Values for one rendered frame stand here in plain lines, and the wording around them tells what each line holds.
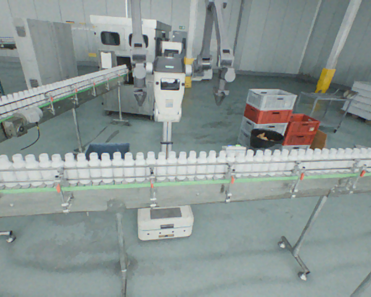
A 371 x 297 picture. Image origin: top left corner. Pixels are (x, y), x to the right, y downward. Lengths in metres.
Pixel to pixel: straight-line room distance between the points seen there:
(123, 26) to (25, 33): 2.86
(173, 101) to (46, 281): 1.70
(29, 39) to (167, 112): 5.55
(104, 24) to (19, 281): 4.22
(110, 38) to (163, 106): 3.42
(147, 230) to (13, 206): 1.08
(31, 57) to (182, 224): 5.92
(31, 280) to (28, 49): 5.69
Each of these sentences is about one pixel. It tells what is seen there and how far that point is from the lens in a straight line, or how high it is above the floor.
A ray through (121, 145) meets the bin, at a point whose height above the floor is 0.93.
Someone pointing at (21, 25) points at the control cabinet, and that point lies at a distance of 6.91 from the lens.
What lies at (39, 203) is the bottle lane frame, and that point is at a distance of 1.35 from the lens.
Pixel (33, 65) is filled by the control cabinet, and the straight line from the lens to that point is 6.94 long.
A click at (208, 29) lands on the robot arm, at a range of 1.51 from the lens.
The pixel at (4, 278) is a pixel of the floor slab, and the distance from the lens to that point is 2.32.
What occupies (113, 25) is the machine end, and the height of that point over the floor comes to 1.86.
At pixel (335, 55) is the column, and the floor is 1.61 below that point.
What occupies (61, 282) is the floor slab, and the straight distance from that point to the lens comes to 2.11.
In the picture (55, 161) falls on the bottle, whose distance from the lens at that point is 1.21.
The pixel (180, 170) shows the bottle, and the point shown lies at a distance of 1.18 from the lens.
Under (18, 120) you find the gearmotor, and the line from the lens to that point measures 2.31.
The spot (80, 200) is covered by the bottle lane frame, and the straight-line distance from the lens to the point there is 1.29.
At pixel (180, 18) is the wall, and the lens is 13.20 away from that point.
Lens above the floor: 1.73
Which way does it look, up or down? 28 degrees down
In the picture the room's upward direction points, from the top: 5 degrees clockwise
